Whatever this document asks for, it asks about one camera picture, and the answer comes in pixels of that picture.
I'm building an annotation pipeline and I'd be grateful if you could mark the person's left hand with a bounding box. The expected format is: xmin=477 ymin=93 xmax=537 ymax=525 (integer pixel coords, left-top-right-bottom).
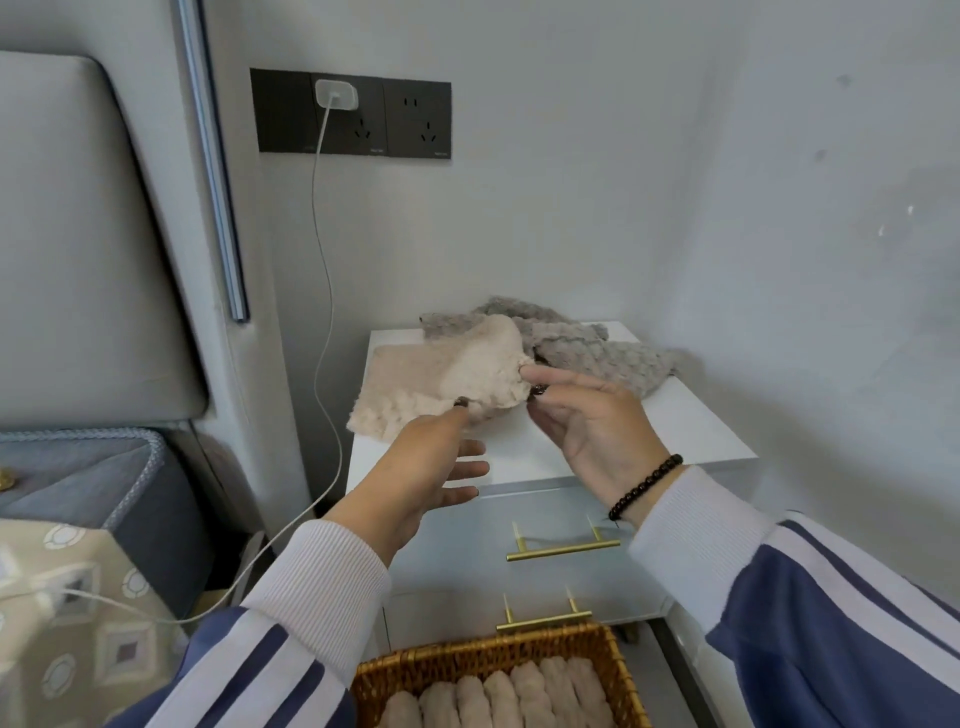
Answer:
xmin=326 ymin=397 xmax=490 ymax=568

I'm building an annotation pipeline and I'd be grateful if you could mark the person's right hand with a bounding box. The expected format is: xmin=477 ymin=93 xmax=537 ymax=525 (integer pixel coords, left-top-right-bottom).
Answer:
xmin=519 ymin=363 xmax=684 ymax=519

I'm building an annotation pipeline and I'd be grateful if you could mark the single grey towel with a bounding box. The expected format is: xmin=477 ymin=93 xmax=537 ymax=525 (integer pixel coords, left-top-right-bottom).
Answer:
xmin=419 ymin=296 xmax=571 ymax=343
xmin=517 ymin=318 xmax=703 ymax=399

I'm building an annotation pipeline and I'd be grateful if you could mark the orange wicker basket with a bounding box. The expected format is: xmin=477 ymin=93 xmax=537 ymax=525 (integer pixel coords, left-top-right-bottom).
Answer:
xmin=350 ymin=622 xmax=652 ymax=728

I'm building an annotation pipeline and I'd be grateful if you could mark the person's right forearm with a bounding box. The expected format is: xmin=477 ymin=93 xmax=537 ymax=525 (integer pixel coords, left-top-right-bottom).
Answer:
xmin=628 ymin=464 xmax=960 ymax=728

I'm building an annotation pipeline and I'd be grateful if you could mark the person's left forearm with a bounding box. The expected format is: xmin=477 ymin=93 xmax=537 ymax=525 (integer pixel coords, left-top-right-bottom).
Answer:
xmin=104 ymin=518 xmax=393 ymax=728

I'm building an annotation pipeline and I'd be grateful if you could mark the white nightstand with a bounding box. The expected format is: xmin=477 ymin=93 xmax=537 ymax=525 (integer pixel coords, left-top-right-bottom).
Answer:
xmin=344 ymin=322 xmax=759 ymax=654

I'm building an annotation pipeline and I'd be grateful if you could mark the light wooden board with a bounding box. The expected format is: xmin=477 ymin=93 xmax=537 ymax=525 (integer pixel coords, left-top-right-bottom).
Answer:
xmin=191 ymin=588 xmax=234 ymax=624

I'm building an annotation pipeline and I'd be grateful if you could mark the patterned beige bedspread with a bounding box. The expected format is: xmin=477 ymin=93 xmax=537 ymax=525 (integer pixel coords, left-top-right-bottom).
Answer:
xmin=0 ymin=517 xmax=189 ymax=728

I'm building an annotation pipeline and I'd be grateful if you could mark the silver headboard trim strip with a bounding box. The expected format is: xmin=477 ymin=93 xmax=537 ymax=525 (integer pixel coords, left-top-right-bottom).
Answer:
xmin=176 ymin=0 xmax=250 ymax=324

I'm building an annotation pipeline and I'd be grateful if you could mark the white charger plug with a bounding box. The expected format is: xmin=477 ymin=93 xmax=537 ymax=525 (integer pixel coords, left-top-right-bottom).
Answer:
xmin=314 ymin=78 xmax=360 ymax=112

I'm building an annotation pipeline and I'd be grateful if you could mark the grey padded headboard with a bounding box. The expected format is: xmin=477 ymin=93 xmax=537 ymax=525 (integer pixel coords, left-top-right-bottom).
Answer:
xmin=0 ymin=48 xmax=210 ymax=433

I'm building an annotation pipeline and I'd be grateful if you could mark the black bead bracelet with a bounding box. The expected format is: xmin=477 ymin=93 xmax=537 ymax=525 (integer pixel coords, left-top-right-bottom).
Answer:
xmin=607 ymin=453 xmax=685 ymax=523

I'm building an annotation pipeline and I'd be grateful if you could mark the long gold drawer handle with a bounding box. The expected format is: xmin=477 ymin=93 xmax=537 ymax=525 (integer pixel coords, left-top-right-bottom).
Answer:
xmin=506 ymin=517 xmax=622 ymax=564

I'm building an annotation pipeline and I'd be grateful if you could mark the short gold drawer handle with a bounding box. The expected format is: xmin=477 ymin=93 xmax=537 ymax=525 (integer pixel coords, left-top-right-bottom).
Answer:
xmin=496 ymin=588 xmax=594 ymax=635

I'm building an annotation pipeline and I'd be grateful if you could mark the narrow black wall socket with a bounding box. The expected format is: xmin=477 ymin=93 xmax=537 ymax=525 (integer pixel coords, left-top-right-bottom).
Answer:
xmin=383 ymin=78 xmax=454 ymax=160

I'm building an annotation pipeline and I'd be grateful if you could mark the white charging cable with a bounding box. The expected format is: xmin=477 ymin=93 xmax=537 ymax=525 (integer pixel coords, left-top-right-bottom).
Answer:
xmin=0 ymin=104 xmax=352 ymax=628

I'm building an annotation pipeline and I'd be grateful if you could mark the wide black wall socket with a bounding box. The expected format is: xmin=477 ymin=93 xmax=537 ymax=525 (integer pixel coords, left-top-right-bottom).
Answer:
xmin=249 ymin=67 xmax=388 ymax=157

